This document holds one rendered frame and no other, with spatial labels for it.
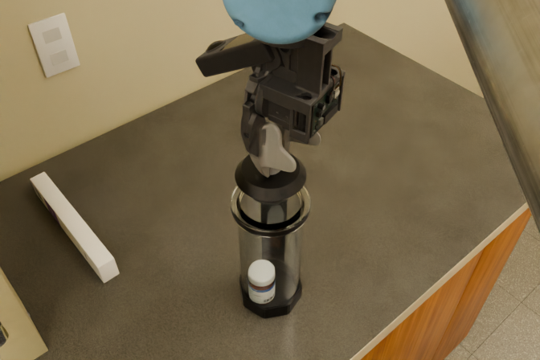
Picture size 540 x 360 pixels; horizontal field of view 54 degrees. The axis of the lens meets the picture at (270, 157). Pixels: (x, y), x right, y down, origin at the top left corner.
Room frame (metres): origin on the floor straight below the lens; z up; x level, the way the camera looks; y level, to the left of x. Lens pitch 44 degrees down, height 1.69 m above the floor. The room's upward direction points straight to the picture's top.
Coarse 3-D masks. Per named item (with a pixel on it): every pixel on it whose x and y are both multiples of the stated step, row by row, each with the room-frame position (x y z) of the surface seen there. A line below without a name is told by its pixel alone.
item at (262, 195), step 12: (240, 168) 0.47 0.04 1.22; (252, 168) 0.47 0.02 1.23; (300, 168) 0.47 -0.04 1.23; (240, 180) 0.45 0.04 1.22; (252, 180) 0.45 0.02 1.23; (264, 180) 0.45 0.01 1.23; (276, 180) 0.45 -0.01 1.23; (288, 180) 0.45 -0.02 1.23; (300, 180) 0.45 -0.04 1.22; (252, 192) 0.43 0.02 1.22; (264, 192) 0.43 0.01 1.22; (276, 192) 0.43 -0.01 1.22; (288, 192) 0.44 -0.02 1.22
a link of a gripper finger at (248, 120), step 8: (248, 104) 0.44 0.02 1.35; (248, 112) 0.43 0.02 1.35; (256, 112) 0.44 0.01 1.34; (248, 120) 0.43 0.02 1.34; (256, 120) 0.43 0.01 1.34; (264, 120) 0.44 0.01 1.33; (248, 128) 0.43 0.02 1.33; (256, 128) 0.43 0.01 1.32; (248, 136) 0.43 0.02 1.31; (256, 136) 0.43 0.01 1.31; (248, 144) 0.43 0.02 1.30; (256, 144) 0.43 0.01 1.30; (248, 152) 0.44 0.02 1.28; (256, 152) 0.43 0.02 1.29
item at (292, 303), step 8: (240, 224) 0.43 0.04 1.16; (256, 232) 0.42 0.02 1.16; (264, 232) 0.42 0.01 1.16; (280, 232) 0.42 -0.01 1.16; (288, 232) 0.42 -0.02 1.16; (240, 280) 0.47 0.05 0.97; (240, 288) 0.47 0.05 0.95; (296, 296) 0.44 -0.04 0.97; (248, 304) 0.44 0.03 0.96; (256, 304) 0.43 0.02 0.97; (288, 304) 0.43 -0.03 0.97; (256, 312) 0.43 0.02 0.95; (264, 312) 0.42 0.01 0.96; (272, 312) 0.42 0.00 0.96; (280, 312) 0.42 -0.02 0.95; (288, 312) 0.43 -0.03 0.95
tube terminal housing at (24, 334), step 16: (0, 272) 0.37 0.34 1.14; (0, 288) 0.36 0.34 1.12; (0, 304) 0.36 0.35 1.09; (16, 304) 0.37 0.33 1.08; (0, 320) 0.35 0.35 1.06; (16, 320) 0.36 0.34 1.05; (16, 336) 0.35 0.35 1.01; (32, 336) 0.36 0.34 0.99; (0, 352) 0.34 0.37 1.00; (16, 352) 0.35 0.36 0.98; (32, 352) 0.36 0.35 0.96
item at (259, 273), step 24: (240, 192) 0.48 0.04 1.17; (240, 216) 0.44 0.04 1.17; (264, 216) 0.51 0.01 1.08; (288, 216) 0.50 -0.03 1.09; (240, 240) 0.45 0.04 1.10; (264, 240) 0.42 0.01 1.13; (288, 240) 0.43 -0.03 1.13; (240, 264) 0.46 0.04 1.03; (264, 264) 0.43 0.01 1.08; (288, 264) 0.43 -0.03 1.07; (264, 288) 0.43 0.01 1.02; (288, 288) 0.43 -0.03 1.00
